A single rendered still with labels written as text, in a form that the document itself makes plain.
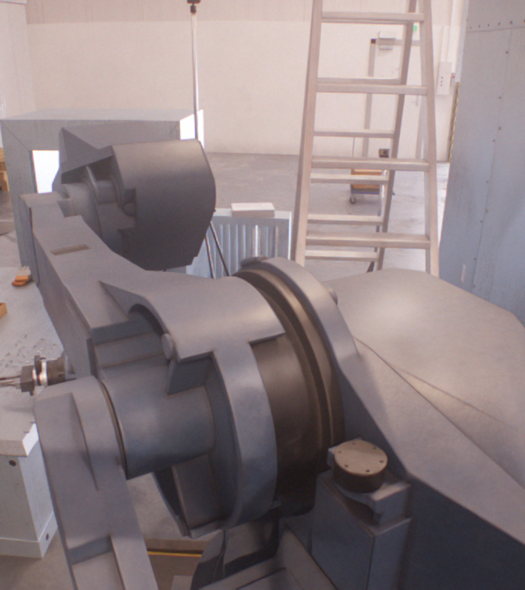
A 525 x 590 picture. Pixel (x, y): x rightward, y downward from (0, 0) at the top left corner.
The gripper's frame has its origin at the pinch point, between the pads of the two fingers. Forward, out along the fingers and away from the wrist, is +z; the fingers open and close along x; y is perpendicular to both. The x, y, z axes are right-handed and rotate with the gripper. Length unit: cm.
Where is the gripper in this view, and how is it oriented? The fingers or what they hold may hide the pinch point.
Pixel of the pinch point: (1, 382)
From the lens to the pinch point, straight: 251.2
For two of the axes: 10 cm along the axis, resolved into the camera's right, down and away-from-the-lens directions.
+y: -0.1, 9.1, 4.1
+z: -9.6, 1.1, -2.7
